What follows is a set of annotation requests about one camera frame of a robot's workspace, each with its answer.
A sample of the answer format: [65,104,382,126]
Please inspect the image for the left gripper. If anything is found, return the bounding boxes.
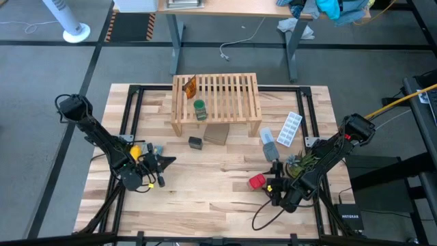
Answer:
[138,143,178,188]

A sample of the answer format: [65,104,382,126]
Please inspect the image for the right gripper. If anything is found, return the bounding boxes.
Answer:
[265,177,301,211]

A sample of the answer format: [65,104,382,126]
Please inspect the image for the red smoked paprika tin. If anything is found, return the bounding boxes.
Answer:
[246,173,267,192]

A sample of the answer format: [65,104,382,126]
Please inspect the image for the dark green pepper tin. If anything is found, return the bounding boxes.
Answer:
[188,136,203,151]

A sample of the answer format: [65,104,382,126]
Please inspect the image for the green oregano spice jar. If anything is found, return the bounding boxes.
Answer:
[193,98,208,122]

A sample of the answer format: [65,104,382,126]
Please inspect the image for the orange spice packet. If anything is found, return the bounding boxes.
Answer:
[182,74,198,100]

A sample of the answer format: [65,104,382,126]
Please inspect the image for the wooden slatted shelf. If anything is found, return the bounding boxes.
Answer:
[170,72,263,137]

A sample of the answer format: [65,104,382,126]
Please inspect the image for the small yellow round object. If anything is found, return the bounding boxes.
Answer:
[129,144,143,161]

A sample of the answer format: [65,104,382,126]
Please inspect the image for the potted succulent plant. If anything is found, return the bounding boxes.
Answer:
[285,150,322,178]

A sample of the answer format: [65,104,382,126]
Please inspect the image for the brown cardboard box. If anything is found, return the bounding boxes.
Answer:
[203,123,231,146]

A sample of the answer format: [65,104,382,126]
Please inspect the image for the white ice cube tray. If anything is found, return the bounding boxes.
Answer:
[276,111,304,148]

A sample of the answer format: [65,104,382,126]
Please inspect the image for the hazard striped black mat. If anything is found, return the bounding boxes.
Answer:
[104,12,157,43]

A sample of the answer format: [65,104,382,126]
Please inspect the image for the white box appliance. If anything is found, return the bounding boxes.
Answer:
[113,0,159,14]

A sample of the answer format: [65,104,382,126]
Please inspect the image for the stack of books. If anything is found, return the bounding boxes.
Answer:
[165,0,206,10]

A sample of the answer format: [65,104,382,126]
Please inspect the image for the black side table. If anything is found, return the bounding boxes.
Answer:
[402,70,437,246]

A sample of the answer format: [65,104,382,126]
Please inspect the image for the white cloth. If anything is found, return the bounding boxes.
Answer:
[277,17,315,41]

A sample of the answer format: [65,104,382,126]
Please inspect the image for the wooden desk grey legs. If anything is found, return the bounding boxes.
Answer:
[112,0,372,83]

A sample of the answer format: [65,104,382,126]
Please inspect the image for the white printed paper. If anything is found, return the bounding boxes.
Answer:
[416,89,432,105]

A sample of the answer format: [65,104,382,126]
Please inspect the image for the black cable loop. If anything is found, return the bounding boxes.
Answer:
[251,199,286,232]

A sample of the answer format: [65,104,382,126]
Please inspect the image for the black Netgear network switch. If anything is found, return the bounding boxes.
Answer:
[333,203,365,232]

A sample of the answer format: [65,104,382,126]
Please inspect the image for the black metal table frame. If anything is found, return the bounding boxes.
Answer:
[73,83,358,246]

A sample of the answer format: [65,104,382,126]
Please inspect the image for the grey floor cable with plug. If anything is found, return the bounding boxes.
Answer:
[218,16,267,62]

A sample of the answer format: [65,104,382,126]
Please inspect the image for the thick yellow cable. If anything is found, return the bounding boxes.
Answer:
[363,83,437,120]

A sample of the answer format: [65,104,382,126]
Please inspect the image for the thin yellow cable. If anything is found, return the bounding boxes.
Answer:
[352,0,397,27]

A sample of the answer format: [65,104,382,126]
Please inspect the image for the white floor cable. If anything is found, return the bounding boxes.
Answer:
[0,19,59,35]

